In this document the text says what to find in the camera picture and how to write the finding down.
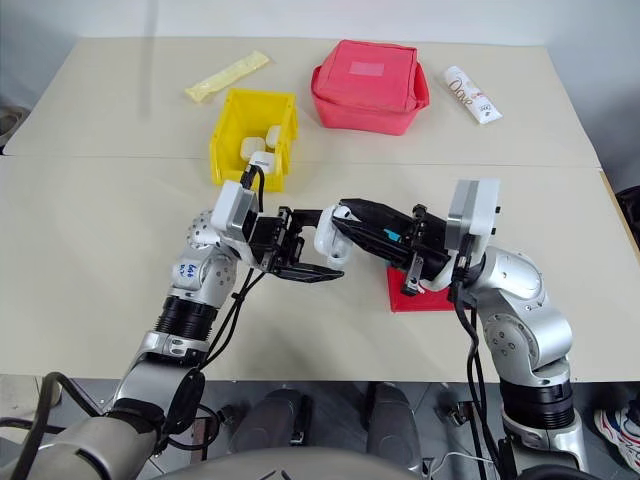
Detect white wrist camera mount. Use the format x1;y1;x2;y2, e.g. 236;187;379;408
209;179;262;253
445;177;503;262

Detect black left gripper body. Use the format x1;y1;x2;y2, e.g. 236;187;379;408
247;206;306;275

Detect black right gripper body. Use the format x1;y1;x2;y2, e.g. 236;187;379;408
399;203;457;284

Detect white Dove tube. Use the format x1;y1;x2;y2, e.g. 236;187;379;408
441;64;504;127

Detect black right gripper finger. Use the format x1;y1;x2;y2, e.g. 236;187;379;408
337;197;417;232
333;218;415;267

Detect grey round object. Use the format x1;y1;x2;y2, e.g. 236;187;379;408
0;104;24;144

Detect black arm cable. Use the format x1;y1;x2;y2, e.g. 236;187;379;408
192;152;277;374
448;277;503;480

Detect pale yellow sachet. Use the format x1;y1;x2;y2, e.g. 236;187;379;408
184;50;272;104

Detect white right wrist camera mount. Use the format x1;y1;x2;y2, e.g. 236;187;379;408
445;177;503;262

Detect red square mat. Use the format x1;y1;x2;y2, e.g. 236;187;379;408
386;264;474;314

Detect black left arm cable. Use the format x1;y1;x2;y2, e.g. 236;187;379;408
192;152;277;374

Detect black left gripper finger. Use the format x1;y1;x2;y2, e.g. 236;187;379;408
289;207;330;236
271;260;346;286

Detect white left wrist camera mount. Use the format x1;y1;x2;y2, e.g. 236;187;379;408
209;179;262;253

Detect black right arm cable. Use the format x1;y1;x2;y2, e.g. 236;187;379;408
448;277;503;480

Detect dark rounded shape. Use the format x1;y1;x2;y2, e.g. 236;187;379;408
233;388;315;454
368;381;425;474

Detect dark object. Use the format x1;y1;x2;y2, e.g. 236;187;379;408
613;184;640;242

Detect pink fabric bag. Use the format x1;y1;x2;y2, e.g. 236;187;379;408
310;39;432;136

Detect white sneaker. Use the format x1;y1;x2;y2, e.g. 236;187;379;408
593;406;640;474

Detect grey robot torso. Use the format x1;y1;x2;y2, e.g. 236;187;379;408
149;446;432;480

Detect yellow plastic bin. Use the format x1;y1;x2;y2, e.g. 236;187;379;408
208;88;301;194

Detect black hose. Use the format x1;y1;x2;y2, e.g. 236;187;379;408
0;371;117;437

